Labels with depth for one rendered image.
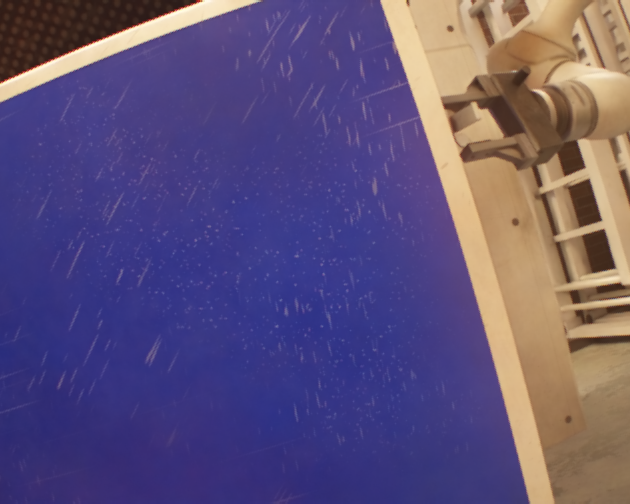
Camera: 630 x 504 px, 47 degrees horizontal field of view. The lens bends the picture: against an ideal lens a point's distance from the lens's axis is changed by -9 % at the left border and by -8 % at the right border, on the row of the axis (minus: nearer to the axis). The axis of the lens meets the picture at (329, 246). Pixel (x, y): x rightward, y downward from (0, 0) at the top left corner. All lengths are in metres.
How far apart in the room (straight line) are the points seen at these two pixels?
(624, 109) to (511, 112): 0.21
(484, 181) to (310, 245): 1.50
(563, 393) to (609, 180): 1.15
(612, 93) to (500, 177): 1.15
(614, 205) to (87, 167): 2.58
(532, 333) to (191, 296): 1.57
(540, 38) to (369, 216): 0.58
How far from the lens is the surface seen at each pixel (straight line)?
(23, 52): 1.86
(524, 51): 1.26
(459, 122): 0.96
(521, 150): 1.02
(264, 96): 0.81
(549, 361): 2.29
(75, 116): 0.87
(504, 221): 2.25
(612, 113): 1.16
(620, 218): 3.19
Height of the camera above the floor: 0.62
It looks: 4 degrees up
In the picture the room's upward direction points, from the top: 17 degrees counter-clockwise
